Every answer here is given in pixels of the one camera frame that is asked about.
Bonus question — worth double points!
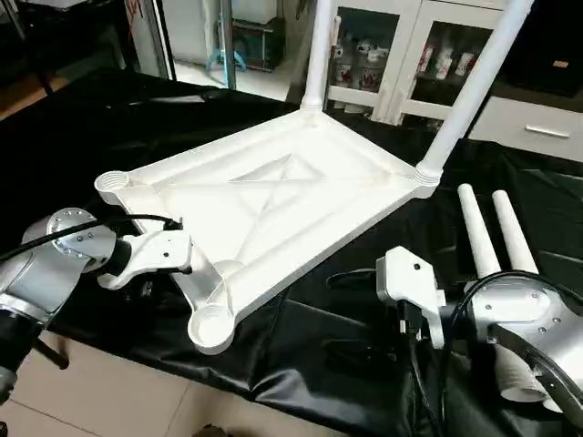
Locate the turquoise plastic stand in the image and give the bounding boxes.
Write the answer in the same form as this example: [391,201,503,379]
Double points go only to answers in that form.
[208,46,251,79]

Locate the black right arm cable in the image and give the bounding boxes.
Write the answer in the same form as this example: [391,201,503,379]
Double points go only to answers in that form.
[323,266,583,437]

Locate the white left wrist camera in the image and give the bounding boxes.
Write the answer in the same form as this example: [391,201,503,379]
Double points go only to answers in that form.
[95,228,198,292]

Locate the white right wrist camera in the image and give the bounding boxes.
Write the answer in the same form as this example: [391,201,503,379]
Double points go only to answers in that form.
[374,246,449,352]

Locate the black table mat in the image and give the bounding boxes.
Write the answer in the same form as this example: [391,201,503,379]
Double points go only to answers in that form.
[0,68,583,437]

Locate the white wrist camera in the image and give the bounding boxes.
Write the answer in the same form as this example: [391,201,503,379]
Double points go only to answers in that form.
[374,246,449,352]
[95,228,198,292]

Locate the black case with yellow label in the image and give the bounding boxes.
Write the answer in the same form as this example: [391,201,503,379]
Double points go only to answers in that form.
[515,0,583,97]

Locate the white plastic table top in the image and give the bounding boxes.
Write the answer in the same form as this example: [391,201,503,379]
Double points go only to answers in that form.
[93,107,445,356]

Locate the white drawer unit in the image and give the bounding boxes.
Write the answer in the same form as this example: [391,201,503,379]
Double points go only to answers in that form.
[469,95,583,165]

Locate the white glass door cabinet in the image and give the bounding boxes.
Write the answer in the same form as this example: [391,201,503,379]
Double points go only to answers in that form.
[314,0,511,128]

